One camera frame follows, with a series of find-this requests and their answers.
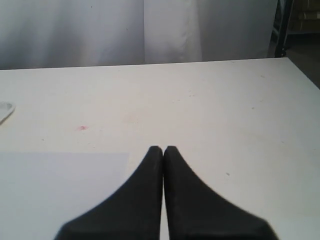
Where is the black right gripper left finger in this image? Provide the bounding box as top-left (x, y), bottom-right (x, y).
top-left (55, 146), bottom-right (163, 240)

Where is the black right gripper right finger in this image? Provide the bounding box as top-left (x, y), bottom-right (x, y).
top-left (163, 146), bottom-right (278, 240)

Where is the white paper sheet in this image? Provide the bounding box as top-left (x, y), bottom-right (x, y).
top-left (0, 152), bottom-right (129, 240)

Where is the white plastic tray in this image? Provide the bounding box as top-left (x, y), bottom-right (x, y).
top-left (0, 101), bottom-right (16, 124)

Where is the white backdrop curtain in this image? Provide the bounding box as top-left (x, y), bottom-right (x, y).
top-left (0, 0), bottom-right (277, 70)

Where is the black metal stand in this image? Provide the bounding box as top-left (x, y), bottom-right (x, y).
top-left (273, 0), bottom-right (320, 58)

